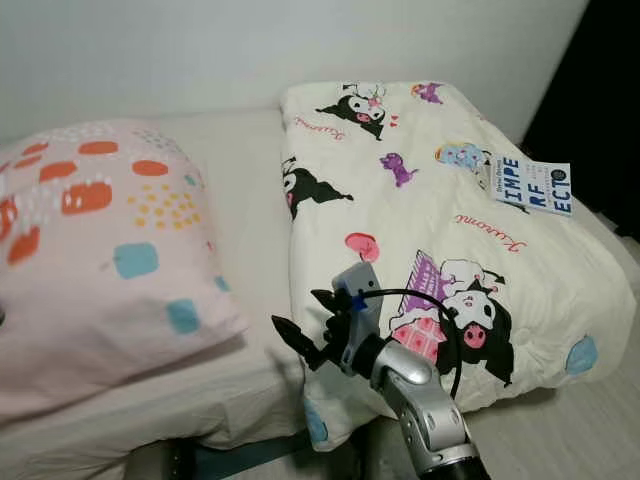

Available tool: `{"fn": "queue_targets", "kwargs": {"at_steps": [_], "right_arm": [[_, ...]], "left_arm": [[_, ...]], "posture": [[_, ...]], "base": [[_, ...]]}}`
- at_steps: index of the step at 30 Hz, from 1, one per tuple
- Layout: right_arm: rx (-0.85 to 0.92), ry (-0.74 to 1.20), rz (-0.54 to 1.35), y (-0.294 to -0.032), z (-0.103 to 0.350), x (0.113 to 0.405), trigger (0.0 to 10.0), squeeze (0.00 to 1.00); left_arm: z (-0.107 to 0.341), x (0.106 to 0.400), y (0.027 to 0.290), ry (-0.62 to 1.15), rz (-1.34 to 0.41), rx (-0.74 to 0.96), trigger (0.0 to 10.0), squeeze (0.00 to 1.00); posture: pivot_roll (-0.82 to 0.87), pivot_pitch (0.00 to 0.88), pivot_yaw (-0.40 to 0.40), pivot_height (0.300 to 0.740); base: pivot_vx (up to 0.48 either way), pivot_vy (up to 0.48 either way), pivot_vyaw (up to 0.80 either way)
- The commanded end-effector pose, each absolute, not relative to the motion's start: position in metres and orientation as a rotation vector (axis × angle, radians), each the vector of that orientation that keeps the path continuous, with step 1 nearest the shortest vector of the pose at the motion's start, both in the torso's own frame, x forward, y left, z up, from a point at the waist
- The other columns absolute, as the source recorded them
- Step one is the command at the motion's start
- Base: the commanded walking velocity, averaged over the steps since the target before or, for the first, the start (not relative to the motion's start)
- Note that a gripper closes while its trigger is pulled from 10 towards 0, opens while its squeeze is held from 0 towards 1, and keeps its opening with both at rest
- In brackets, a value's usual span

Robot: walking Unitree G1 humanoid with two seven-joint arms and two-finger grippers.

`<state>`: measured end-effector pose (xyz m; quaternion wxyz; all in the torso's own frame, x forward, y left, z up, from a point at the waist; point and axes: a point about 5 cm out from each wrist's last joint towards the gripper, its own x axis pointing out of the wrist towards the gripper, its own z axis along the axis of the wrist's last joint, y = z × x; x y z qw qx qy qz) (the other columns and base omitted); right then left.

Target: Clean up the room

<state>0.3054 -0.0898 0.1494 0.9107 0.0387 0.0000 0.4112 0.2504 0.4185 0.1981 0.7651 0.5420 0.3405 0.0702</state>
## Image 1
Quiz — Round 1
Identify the pink pillow with orange spots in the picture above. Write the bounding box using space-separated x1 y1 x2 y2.
0 120 249 423

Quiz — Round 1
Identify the white book with blue letters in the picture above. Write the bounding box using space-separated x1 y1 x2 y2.
492 155 575 217

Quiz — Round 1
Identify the cream cartoon print quilt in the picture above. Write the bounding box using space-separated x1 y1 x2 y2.
280 80 640 448

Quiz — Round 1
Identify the mattress with beige sheet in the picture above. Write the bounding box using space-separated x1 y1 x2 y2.
0 108 371 480

